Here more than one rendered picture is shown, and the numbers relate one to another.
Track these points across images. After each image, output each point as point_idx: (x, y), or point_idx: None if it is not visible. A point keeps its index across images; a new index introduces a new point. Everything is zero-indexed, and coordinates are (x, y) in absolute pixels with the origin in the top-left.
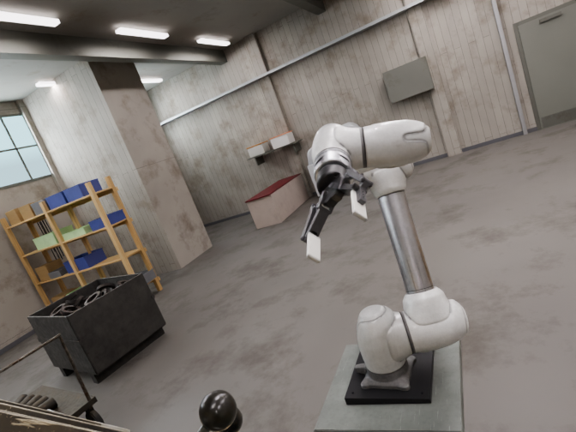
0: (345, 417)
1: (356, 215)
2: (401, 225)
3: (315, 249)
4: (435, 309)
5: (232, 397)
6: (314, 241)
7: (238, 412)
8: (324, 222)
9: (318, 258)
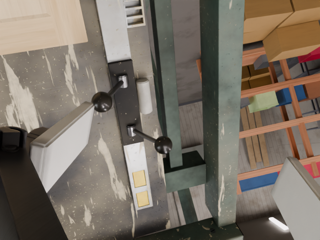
0: None
1: (276, 185)
2: None
3: (76, 138)
4: None
5: (170, 145)
6: (61, 159)
7: (111, 103)
8: (54, 213)
9: (91, 113)
